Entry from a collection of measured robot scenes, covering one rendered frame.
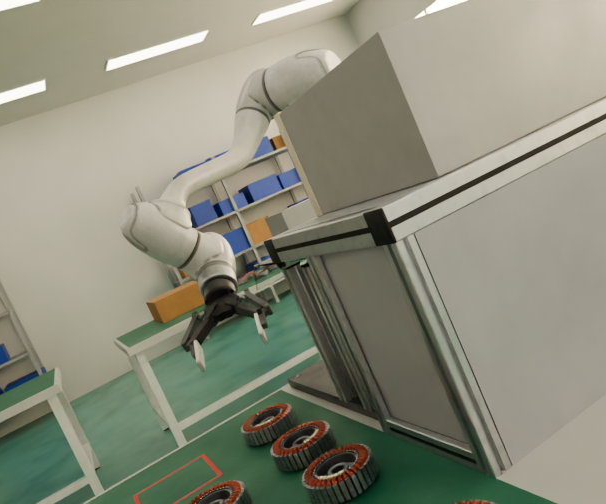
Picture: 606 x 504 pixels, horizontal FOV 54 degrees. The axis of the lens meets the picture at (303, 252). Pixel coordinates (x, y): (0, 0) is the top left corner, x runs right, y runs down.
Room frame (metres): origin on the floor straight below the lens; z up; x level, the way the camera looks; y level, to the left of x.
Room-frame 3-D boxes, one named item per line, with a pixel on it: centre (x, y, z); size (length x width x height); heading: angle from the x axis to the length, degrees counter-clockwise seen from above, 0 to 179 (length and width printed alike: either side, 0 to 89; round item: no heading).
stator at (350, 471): (0.85, 0.08, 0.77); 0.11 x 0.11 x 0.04
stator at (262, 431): (1.18, 0.21, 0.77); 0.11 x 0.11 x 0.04
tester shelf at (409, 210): (1.04, -0.34, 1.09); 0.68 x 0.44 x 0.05; 112
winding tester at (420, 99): (1.03, -0.33, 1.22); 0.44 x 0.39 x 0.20; 112
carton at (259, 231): (7.82, 0.46, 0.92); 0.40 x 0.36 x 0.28; 22
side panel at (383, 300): (0.84, -0.07, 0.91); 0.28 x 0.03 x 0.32; 22
